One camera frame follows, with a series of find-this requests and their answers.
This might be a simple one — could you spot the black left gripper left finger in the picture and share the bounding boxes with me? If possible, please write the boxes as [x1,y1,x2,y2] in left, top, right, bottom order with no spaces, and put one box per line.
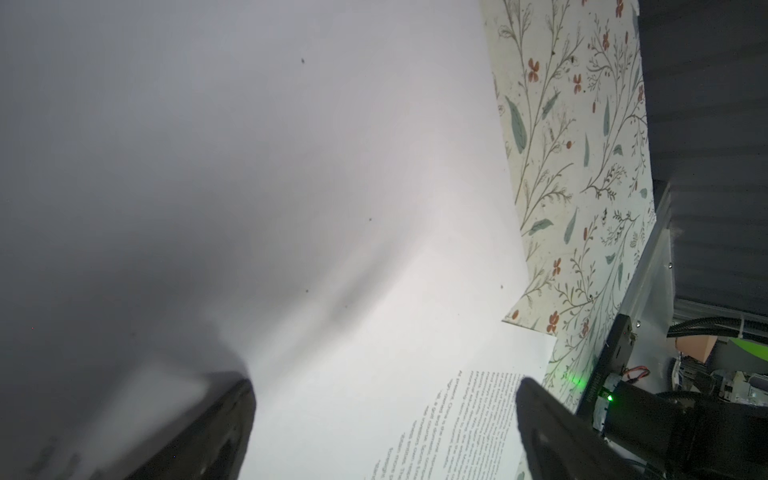
[123,374,257,479]

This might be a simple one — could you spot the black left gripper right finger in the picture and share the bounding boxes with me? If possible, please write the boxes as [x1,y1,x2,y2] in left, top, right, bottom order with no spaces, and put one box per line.
[515,377,636,480]

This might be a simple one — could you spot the printed paper sheet front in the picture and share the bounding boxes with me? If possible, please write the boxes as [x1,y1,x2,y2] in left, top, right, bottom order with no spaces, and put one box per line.
[367,323,556,480]

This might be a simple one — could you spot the printed paper sheet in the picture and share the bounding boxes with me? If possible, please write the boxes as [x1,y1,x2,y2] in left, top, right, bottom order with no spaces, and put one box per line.
[367,323,556,480]
[1,1,528,479]

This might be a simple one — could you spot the floral table mat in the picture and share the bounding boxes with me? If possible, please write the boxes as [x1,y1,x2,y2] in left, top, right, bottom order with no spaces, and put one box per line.
[481,1,656,409]

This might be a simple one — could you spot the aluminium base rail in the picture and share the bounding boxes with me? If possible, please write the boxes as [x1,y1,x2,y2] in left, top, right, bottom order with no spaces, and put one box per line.
[620,180,677,393]

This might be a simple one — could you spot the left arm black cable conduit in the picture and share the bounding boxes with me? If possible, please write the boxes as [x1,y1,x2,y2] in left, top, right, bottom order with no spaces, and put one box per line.
[665,316,768,346]

